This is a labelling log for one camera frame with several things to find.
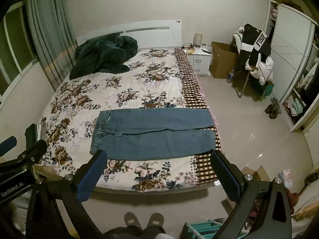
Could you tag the grey slipper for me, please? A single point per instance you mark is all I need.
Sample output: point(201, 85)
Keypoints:
point(130, 220)
point(155, 220)

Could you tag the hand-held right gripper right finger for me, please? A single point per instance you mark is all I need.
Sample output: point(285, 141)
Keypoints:
point(226, 179)

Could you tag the floral bed sheet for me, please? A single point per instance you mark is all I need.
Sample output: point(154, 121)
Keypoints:
point(139, 89)

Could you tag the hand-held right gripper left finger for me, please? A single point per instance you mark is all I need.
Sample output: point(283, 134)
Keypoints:
point(91, 176)

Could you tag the dark rectangular object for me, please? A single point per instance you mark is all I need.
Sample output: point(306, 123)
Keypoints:
point(31, 133)

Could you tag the plastic water bottle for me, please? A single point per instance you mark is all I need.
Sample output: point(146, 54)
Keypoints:
point(230, 76)

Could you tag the black remote control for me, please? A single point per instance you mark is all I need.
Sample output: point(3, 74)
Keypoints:
point(207, 51)

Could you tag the black and white jacket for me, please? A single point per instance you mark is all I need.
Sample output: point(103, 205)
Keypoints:
point(251, 39)

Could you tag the flat cardboard sheet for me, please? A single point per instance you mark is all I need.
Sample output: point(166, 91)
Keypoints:
point(259, 173)

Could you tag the brown cardboard box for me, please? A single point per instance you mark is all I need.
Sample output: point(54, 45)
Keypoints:
point(221, 62)

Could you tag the beige table lamp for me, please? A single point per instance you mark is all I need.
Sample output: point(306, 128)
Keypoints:
point(198, 39)

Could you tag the person's legs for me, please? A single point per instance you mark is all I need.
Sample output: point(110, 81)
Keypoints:
point(139, 232)

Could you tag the blue denim pants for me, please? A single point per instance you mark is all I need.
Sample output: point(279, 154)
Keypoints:
point(154, 134)

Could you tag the yellow paper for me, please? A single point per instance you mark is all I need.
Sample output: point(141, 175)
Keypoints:
point(190, 52)

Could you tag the beige pillow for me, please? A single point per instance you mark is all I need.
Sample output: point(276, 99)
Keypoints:
point(307, 204)

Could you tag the white wardrobe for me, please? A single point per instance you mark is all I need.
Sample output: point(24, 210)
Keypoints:
point(286, 42)

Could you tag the dark shoe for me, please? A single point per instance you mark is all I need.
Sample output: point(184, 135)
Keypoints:
point(276, 104)
point(269, 110)

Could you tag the white nightstand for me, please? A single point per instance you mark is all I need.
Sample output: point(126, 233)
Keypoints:
point(201, 62)

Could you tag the pink plastic bag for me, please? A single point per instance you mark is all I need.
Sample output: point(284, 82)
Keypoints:
point(285, 178)

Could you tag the teal rack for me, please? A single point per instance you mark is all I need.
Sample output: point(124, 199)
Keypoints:
point(199, 229)

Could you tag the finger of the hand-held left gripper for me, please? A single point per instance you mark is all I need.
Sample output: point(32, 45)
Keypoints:
point(8, 144)
point(33, 151)

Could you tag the grey striped curtain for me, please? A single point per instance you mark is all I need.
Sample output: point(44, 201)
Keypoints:
point(47, 29)

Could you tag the green storage box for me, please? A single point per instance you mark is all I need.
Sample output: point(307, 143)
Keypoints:
point(268, 88)

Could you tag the dark green blanket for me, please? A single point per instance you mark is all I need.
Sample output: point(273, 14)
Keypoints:
point(104, 54)

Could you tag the wooden chair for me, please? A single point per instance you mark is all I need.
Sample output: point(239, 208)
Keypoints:
point(245, 82)

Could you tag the white bed headboard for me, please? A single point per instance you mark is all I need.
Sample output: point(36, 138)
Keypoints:
point(149, 33)

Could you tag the white framed window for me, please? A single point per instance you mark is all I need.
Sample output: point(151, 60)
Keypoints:
point(15, 42)

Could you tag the white puffy jacket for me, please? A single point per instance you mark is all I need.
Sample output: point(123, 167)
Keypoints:
point(264, 72)

